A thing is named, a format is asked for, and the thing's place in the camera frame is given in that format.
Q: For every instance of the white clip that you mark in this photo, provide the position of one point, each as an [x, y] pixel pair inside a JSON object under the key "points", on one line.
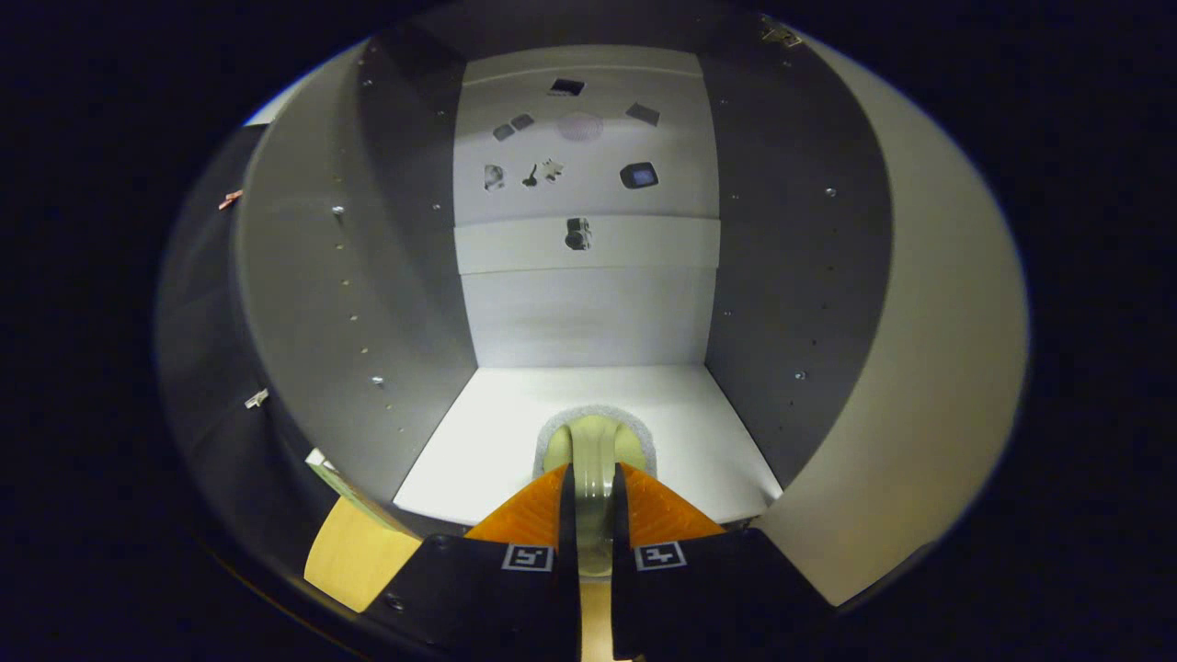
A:
{"points": [[257, 398]]}

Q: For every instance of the pink clip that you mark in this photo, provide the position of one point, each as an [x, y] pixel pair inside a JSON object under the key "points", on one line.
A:
{"points": [[231, 199]]}

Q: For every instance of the grey round coaster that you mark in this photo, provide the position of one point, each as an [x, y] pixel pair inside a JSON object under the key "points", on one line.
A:
{"points": [[552, 423]]}

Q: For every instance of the green white book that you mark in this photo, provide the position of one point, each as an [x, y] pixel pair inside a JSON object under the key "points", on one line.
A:
{"points": [[324, 467]]}

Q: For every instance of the pale green cup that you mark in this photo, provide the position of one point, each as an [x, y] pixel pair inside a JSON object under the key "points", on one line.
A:
{"points": [[593, 460]]}

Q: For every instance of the dark grey cabinet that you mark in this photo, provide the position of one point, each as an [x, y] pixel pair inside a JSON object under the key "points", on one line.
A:
{"points": [[791, 230]]}

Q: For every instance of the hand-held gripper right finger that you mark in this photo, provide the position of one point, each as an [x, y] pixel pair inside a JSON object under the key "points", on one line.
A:
{"points": [[622, 588]]}

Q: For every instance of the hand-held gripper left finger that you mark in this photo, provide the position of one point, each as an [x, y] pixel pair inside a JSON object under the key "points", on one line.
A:
{"points": [[568, 588]]}

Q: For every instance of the black backdrop cloth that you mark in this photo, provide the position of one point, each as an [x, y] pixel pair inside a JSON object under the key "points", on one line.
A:
{"points": [[198, 322]]}

